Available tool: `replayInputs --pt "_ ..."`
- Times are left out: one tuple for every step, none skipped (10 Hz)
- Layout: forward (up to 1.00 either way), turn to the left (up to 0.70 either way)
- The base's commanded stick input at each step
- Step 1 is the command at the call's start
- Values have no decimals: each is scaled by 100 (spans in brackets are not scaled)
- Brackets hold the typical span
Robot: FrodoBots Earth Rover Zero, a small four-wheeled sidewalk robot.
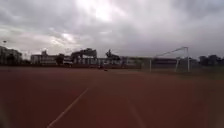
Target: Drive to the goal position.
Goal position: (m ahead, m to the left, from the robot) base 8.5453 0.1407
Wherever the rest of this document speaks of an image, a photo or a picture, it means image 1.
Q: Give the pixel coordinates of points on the dark tree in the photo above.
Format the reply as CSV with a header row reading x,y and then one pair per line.
x,y
60,59
112,55

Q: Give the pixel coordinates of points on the low fence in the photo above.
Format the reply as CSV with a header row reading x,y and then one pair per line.
x,y
130,62

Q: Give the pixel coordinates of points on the dark trees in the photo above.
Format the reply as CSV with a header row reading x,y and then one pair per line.
x,y
211,60
84,53

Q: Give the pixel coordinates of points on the red sports ground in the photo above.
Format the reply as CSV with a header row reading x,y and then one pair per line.
x,y
150,100

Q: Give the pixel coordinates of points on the dark low building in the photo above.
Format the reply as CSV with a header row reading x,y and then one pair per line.
x,y
166,61

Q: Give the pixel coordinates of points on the pale building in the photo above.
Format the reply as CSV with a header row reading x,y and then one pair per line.
x,y
43,59

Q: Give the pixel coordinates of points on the white goal frame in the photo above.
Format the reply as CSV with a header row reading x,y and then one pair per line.
x,y
188,60

